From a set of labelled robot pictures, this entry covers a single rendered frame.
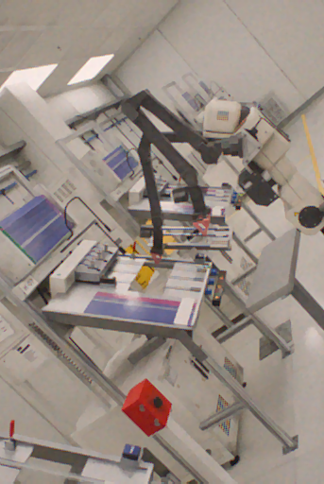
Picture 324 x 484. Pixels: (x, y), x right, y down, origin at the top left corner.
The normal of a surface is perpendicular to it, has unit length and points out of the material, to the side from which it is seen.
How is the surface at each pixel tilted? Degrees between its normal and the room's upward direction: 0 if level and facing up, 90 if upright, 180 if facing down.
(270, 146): 90
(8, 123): 90
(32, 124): 90
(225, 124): 90
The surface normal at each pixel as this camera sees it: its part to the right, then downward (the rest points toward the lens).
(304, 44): -0.22, 0.39
